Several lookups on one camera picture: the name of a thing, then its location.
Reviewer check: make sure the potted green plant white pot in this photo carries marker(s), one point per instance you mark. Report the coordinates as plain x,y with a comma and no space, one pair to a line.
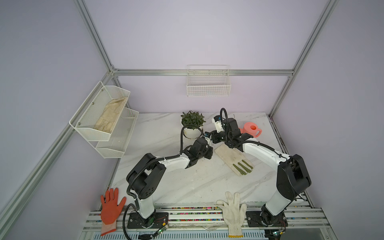
193,124

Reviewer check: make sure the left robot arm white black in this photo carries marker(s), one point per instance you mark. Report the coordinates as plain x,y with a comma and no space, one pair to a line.
145,177

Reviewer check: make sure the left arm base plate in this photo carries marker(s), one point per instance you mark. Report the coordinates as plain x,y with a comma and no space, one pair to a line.
155,221

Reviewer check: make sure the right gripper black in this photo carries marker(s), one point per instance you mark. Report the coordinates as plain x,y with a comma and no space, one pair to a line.
214,137

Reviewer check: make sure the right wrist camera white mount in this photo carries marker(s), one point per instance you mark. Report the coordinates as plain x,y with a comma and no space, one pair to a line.
217,121

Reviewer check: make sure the lower white mesh shelf basket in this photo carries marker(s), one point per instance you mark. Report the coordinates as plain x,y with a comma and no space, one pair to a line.
121,135

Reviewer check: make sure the white mesh shelf basket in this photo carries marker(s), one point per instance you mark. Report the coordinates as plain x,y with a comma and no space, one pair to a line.
85,119
121,135

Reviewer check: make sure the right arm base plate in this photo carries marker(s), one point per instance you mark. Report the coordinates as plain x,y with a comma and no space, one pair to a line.
265,219

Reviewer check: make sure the red rubber glove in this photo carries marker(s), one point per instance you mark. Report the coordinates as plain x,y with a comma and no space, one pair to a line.
110,210

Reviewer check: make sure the white wire wall basket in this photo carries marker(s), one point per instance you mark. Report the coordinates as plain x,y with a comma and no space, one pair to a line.
208,81

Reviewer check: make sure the beige cloth in basket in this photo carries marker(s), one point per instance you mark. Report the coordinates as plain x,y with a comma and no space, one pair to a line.
110,115

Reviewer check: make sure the beige glove green fingers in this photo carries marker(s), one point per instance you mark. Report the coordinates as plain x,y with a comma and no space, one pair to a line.
235,160

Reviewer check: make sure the white knit glove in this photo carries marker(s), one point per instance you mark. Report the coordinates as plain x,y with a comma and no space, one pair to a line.
234,214

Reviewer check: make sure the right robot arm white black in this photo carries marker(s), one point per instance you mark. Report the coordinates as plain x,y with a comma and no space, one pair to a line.
292,175

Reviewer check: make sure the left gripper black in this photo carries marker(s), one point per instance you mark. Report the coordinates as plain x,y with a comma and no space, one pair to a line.
208,151

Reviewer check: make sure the upper white mesh shelf basket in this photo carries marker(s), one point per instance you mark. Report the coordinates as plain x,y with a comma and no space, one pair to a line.
85,119

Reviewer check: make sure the pink watering can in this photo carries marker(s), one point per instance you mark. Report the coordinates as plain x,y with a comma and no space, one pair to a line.
252,129

